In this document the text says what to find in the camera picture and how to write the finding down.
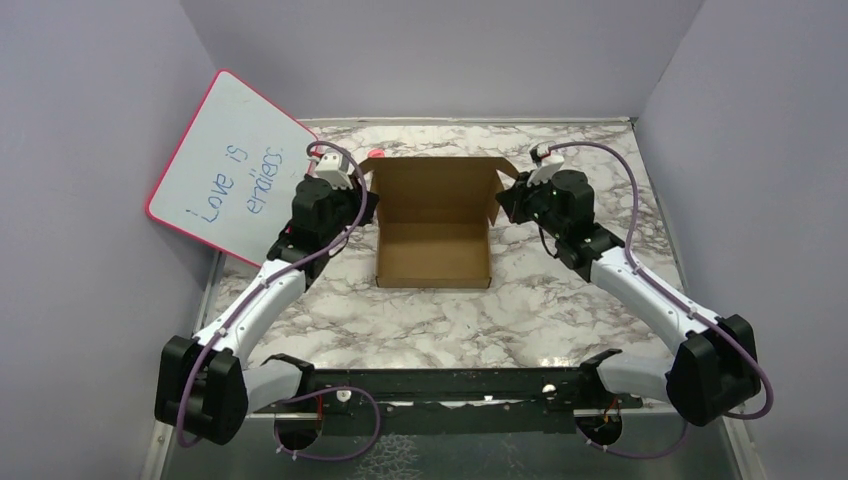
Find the brown cardboard box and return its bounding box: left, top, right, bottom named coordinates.
left=361, top=157, right=519, bottom=289

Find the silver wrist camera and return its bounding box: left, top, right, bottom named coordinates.
left=527, top=142, right=565, bottom=186
left=313, top=149, right=353, bottom=190

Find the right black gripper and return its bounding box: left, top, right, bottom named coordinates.
left=495, top=169, right=566, bottom=240

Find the aluminium frame rail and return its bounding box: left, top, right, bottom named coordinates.
left=154, top=247, right=775, bottom=458

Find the pink-framed whiteboard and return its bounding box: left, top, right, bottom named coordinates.
left=146, top=70, right=317, bottom=265

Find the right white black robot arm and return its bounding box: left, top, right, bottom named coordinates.
left=495, top=170, right=765, bottom=426

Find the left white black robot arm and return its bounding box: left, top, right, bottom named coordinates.
left=154, top=176, right=379, bottom=445

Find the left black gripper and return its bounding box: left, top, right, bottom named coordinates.
left=320, top=174, right=381, bottom=245

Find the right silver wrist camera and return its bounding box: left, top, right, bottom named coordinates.
left=527, top=142, right=565, bottom=186

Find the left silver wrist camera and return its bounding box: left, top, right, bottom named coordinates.
left=313, top=149, right=353, bottom=190

